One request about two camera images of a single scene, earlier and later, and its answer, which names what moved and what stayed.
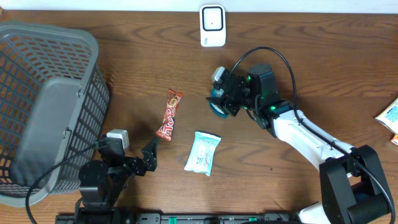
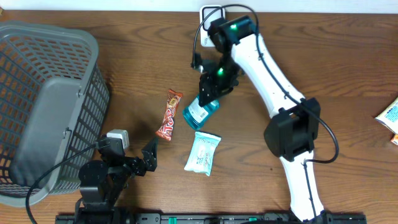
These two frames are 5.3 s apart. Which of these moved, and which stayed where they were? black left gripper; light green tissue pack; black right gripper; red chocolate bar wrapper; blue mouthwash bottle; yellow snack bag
Moved: blue mouthwash bottle; black right gripper
Stayed: light green tissue pack; yellow snack bag; red chocolate bar wrapper; black left gripper
